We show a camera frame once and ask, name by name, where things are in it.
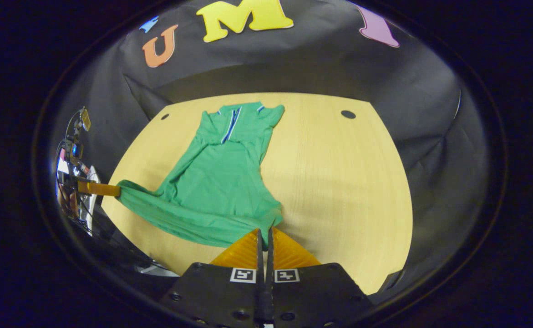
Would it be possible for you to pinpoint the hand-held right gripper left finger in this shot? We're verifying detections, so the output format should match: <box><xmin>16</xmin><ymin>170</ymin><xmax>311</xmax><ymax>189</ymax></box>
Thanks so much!
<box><xmin>159</xmin><ymin>228</ymin><xmax>266</xmax><ymax>328</ymax></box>

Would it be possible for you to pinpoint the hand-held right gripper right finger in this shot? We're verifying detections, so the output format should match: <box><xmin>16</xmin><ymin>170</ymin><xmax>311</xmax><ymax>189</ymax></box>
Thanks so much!
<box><xmin>265</xmin><ymin>226</ymin><xmax>372</xmax><ymax>328</ymax></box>

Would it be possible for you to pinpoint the green T-shirt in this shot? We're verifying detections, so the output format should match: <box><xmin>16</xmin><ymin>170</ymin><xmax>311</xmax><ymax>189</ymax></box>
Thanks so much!
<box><xmin>115</xmin><ymin>101</ymin><xmax>286</xmax><ymax>249</ymax></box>

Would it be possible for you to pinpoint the white and red background object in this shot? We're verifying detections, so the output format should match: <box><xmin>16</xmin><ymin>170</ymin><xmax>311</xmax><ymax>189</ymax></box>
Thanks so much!
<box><xmin>84</xmin><ymin>165</ymin><xmax>100</xmax><ymax>233</ymax></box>

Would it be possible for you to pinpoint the black backdrop cloth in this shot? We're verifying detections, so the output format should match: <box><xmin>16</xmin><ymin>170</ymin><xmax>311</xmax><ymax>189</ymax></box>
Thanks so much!
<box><xmin>57</xmin><ymin>0</ymin><xmax>494</xmax><ymax>301</ymax></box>

